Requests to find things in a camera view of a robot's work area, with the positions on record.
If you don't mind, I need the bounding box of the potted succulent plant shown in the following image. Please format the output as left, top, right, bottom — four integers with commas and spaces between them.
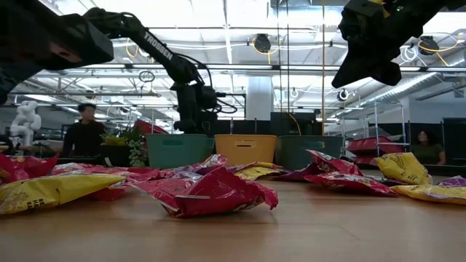
100, 127, 149, 168

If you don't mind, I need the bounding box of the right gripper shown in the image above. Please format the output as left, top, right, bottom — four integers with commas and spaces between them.
331, 0, 431, 90

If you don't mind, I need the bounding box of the yellow Sour Patch candy pack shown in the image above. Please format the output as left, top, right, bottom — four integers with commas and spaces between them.
391, 183, 466, 206
234, 166, 283, 182
0, 173, 127, 215
250, 162, 284, 170
374, 151, 433, 186

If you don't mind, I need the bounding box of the red storage bin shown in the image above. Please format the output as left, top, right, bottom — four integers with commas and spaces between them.
133, 119, 170, 136

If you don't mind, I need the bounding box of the person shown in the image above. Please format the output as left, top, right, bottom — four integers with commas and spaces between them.
60, 103, 107, 159
411, 130, 447, 165

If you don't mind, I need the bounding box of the yellow plastic bin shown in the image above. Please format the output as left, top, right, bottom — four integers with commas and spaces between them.
214, 134, 277, 165

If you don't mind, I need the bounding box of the black rig frame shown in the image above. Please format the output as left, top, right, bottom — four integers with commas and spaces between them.
217, 92, 248, 120

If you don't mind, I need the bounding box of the red storage bin shelf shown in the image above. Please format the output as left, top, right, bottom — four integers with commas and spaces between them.
347, 136, 407, 165

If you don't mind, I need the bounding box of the light teal plastic bin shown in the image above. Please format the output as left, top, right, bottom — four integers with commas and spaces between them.
145, 133, 216, 169

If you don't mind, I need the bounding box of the dark teal plastic bin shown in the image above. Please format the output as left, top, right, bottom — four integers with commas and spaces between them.
275, 135, 344, 170

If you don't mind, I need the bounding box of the yellow tape tag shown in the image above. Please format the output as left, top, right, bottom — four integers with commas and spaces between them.
369, 0, 391, 18

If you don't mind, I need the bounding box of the black panel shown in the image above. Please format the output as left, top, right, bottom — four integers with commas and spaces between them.
209, 111, 324, 138

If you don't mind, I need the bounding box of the red Skittles candy pack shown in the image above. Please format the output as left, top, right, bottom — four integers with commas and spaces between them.
129, 166, 280, 219
304, 170, 398, 198
307, 148, 364, 177
87, 166, 174, 202
0, 152, 60, 184
50, 162, 110, 175

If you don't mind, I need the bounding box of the white robot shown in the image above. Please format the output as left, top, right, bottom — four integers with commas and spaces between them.
9, 100, 43, 148

